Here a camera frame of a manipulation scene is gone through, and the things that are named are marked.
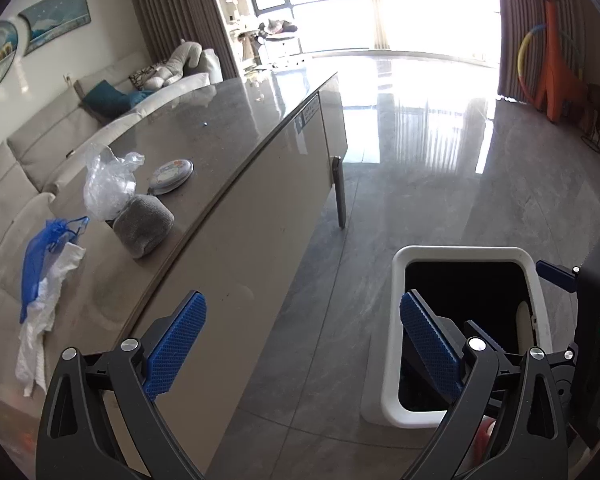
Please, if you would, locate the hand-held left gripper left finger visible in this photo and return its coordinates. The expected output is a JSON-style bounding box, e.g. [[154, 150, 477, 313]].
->
[[35, 290, 207, 480]]

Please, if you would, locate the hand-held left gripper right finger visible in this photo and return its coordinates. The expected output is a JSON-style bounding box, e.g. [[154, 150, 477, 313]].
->
[[399, 290, 571, 480]]

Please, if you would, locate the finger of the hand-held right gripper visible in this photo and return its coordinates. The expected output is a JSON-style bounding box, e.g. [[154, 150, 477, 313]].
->
[[536, 260, 580, 293], [464, 319, 578, 413]]

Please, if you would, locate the white trash bin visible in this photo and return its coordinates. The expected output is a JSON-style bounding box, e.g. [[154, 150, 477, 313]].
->
[[361, 245, 553, 429]]

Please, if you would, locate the red object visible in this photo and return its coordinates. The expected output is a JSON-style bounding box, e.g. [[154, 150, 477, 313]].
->
[[472, 417, 498, 466]]

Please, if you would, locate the grey stone-top table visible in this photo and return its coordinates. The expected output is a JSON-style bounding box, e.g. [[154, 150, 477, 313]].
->
[[0, 71, 350, 480]]

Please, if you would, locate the grey folded cloth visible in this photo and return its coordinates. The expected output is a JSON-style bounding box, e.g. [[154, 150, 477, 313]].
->
[[112, 195, 176, 259]]

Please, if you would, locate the white crumpled tissue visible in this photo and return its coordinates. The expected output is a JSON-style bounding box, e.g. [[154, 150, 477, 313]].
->
[[14, 241, 87, 397]]

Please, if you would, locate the blue mesh pouch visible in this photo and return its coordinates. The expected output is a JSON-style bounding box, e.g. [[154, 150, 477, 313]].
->
[[19, 216, 90, 323]]

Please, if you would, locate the clear plastic bag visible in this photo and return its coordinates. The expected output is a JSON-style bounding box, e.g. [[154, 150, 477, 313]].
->
[[83, 142, 146, 221]]

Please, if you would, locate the orange dinosaur toy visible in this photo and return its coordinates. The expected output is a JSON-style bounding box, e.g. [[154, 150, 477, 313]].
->
[[530, 0, 588, 123]]

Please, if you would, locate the multicoloured hula hoop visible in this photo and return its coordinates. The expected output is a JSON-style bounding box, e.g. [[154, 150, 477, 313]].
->
[[517, 22, 583, 106]]

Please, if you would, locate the light grey sofa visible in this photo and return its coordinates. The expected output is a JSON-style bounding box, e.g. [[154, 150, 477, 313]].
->
[[0, 50, 224, 311]]

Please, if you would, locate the brown curtain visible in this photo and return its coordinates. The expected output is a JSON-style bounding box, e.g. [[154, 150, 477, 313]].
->
[[492, 0, 600, 106], [125, 0, 241, 81]]

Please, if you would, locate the teal cushion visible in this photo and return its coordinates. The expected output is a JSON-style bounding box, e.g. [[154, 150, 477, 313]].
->
[[82, 81, 148, 123]]

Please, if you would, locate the table label sticker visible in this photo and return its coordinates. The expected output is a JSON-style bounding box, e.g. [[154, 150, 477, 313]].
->
[[295, 100, 321, 133]]

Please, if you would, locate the black patterned cushion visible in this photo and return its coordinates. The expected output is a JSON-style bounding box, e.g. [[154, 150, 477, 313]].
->
[[129, 66, 167, 90]]

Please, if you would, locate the white pillow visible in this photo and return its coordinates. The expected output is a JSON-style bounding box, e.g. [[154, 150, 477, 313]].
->
[[200, 49, 224, 83]]

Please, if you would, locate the grey plush toy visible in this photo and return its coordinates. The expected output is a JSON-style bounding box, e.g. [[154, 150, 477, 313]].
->
[[145, 40, 203, 92]]

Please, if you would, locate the small white table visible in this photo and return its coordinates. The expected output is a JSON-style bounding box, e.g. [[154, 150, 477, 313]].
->
[[227, 15, 301, 68]]

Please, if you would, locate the large window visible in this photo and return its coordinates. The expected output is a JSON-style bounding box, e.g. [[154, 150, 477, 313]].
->
[[252, 0, 501, 56]]

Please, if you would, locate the black wire stand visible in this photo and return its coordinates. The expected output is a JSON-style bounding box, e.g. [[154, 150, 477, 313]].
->
[[577, 125, 600, 153]]

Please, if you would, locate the rectangular blue wall painting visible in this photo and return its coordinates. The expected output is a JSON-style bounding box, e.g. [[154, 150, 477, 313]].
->
[[17, 0, 91, 56]]

